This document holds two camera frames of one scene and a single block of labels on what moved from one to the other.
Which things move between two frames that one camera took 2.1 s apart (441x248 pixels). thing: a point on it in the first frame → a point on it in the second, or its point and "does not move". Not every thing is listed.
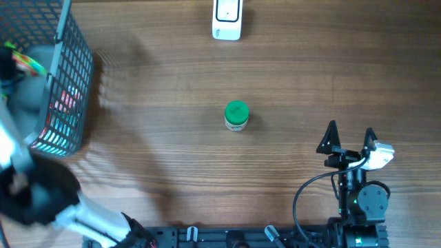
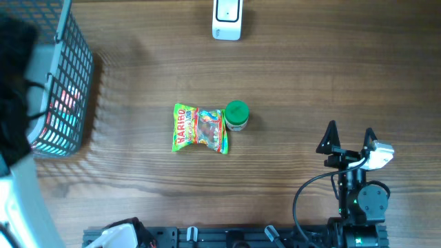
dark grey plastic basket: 52,111 does not move
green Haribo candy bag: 25,63 → 198,125
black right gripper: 342,157 does not move
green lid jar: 236,115 does not move
